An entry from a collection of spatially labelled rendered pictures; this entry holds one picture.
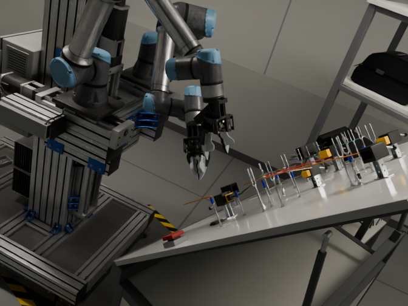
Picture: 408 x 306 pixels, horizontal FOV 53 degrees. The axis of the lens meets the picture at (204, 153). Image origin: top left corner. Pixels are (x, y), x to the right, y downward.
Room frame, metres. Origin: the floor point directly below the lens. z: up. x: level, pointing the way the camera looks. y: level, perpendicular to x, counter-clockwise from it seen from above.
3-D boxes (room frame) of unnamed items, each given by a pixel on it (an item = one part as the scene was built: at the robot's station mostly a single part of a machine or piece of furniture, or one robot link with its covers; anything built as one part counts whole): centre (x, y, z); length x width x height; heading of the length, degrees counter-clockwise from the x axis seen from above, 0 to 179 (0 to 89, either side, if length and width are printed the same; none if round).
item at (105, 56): (1.60, 0.54, 1.33); 0.13 x 0.12 x 0.14; 161
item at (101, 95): (1.60, 0.54, 1.21); 0.15 x 0.15 x 0.10
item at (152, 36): (2.09, 0.42, 1.33); 0.13 x 0.12 x 0.14; 108
